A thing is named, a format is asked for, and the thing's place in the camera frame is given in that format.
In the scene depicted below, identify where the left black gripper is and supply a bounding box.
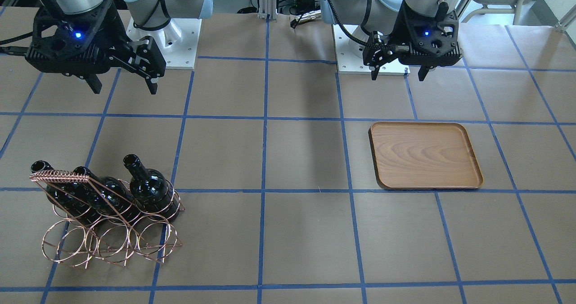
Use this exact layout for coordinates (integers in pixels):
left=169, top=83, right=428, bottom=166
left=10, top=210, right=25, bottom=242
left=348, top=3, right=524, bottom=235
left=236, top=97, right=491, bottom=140
left=363, top=0, right=463, bottom=81

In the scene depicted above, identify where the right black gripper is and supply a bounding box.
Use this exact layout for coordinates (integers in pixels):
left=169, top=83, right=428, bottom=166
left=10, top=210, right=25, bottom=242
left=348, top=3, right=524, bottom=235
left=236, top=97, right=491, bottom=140
left=25, top=0, right=167, bottom=95

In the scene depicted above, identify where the dark wine bottle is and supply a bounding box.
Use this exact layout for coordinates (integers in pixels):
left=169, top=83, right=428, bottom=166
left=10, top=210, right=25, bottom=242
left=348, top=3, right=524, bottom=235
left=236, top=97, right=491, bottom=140
left=46, top=182, right=101, bottom=227
left=123, top=154, right=179, bottom=222
left=72, top=166, right=140, bottom=223

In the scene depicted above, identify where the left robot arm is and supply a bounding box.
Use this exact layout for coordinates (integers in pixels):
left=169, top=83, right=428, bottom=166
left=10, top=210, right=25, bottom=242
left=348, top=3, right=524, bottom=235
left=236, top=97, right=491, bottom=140
left=320, top=0, right=463, bottom=81

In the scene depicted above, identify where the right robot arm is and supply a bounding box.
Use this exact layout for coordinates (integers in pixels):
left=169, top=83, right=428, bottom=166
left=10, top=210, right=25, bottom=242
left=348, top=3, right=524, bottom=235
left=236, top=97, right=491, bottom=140
left=23, top=0, right=213, bottom=95

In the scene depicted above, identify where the wooden tray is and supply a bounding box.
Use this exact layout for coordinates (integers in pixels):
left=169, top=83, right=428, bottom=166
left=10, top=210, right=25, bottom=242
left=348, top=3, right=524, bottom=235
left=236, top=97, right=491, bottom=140
left=369, top=121, right=484, bottom=190

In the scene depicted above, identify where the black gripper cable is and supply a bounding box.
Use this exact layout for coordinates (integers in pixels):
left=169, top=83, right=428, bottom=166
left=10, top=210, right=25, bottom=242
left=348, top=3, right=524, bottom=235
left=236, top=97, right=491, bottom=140
left=321, top=0, right=396, bottom=52

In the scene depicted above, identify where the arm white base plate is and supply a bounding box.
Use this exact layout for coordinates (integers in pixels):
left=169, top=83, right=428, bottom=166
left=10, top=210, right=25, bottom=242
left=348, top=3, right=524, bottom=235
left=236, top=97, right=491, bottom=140
left=127, top=18, right=202, bottom=70
left=333, top=25, right=411, bottom=76

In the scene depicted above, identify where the copper wire wine basket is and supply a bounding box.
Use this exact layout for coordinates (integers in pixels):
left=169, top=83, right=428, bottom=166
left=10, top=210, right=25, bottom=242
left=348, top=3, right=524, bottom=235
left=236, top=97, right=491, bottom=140
left=29, top=162, right=185, bottom=268

